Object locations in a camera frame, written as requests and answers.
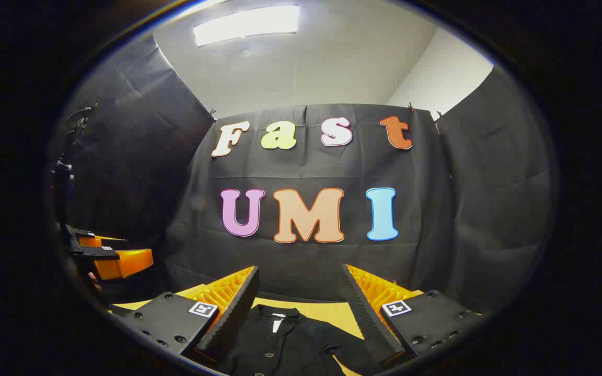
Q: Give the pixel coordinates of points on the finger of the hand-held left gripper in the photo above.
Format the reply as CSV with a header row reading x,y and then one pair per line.
x,y
123,263
100,240

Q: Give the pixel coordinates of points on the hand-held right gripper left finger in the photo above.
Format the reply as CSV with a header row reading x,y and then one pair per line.
x,y
233,318

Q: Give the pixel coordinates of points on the black backdrop cloth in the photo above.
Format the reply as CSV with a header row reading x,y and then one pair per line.
x,y
306,261

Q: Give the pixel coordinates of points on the ceiling light panel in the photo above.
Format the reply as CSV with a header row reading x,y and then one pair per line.
x,y
246,23

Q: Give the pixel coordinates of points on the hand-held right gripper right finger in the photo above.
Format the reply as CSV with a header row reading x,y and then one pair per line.
x,y
369,318

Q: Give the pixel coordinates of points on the black buttoned jacket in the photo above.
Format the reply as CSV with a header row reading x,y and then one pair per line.
x,y
290,344

